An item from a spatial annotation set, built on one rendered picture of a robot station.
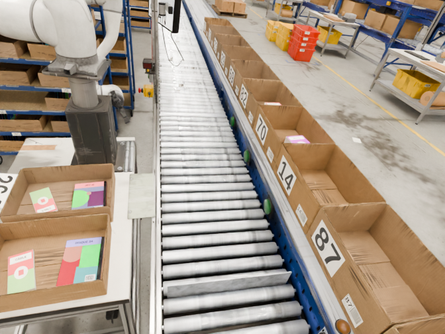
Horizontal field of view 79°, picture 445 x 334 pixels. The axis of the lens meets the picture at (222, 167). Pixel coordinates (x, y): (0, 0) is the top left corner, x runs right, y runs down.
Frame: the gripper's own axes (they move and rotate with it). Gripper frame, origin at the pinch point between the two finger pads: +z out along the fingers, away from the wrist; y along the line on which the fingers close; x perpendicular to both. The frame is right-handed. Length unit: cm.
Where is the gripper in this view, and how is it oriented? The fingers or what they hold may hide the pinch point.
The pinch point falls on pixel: (122, 111)
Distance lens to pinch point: 163.5
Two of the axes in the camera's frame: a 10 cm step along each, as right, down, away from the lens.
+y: -2.2, -7.5, -6.3
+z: 4.4, 5.0, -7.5
